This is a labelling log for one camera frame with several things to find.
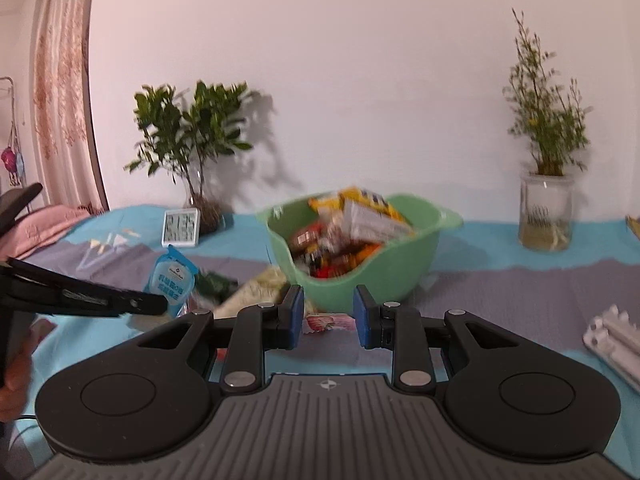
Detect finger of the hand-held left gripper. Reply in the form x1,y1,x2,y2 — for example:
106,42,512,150
0,258,169,318

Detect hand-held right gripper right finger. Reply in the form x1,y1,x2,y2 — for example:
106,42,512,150
353,285,507,394

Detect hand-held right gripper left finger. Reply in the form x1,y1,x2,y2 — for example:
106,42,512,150
135,285,305,394

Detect green plastic bowl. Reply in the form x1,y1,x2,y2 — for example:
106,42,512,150
256,192,464,315

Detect blue jelly pouch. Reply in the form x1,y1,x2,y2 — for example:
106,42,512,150
142,244,198,320

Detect yellow snack packet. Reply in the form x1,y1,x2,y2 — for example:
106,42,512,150
308,186,401,226

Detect person's left hand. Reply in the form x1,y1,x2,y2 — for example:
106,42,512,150
0,332,37,423

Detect white beige snack packet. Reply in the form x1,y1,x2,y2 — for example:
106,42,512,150
214,265,292,320

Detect orange snack packet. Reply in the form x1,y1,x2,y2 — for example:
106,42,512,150
344,242,384,267

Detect clear bag with green packet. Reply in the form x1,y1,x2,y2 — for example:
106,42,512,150
194,270,240,303

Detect white printed snack packet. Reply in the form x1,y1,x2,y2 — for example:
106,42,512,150
341,200,417,244

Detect pink pillow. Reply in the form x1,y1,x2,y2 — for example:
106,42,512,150
0,204,92,262

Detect white digital clock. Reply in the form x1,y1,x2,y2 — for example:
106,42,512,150
161,208,202,248

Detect dark curved object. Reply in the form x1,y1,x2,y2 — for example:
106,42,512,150
0,182,44,231

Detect blue grey printed bedsheet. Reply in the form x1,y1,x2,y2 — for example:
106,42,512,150
0,204,640,466

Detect hanging pink blue items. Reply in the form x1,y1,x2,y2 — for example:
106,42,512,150
0,76,27,191

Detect leafy plant in glass vase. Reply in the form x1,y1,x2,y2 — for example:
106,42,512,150
124,80,255,237

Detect thin plant in glass jar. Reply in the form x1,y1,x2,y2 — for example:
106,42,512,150
502,7,593,253

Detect pink patterned curtain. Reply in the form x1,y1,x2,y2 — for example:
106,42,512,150
31,0,110,213

